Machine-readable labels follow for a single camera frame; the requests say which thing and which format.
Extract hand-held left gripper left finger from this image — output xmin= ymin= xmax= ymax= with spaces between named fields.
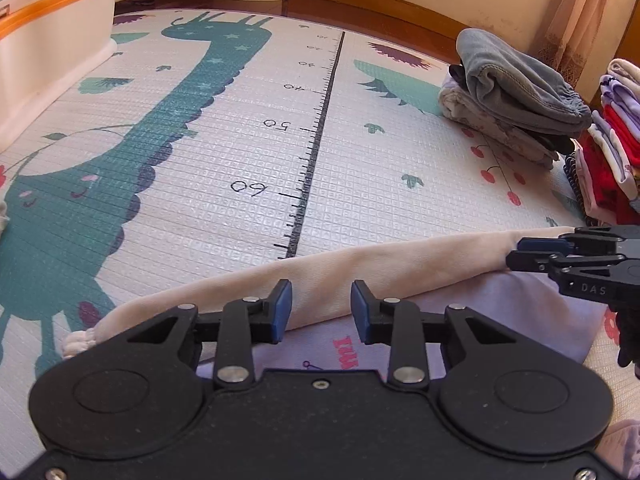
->
xmin=127 ymin=279 xmax=294 ymax=392

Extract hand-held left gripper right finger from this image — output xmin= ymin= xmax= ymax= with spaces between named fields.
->
xmin=350 ymin=279 xmax=517 ymax=392

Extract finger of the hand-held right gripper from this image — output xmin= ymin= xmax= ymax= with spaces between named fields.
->
xmin=517 ymin=224 xmax=640 ymax=257
xmin=505 ymin=250 xmax=627 ymax=276

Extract lavender printed garment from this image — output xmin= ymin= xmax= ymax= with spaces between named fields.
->
xmin=196 ymin=270 xmax=609 ymax=384

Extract cream fleece garment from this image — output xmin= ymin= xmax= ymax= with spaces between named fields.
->
xmin=62 ymin=226 xmax=577 ymax=359

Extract stack of folded colourful clothes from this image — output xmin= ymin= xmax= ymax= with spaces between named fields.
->
xmin=564 ymin=57 xmax=640 ymax=229

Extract folded white printed garment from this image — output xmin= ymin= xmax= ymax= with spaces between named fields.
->
xmin=439 ymin=80 xmax=562 ymax=169

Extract giraffe print play mat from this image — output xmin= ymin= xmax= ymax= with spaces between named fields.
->
xmin=0 ymin=7 xmax=640 ymax=480

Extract folded grey pants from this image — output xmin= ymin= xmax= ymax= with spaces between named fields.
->
xmin=457 ymin=27 xmax=594 ymax=137

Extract folded dark garment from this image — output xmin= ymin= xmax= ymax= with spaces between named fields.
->
xmin=448 ymin=62 xmax=577 ymax=157

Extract beige lace curtain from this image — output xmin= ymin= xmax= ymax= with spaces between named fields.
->
xmin=537 ymin=0 xmax=627 ymax=92

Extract white storage box orange rim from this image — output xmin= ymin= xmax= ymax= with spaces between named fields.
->
xmin=0 ymin=0 xmax=124 ymax=154

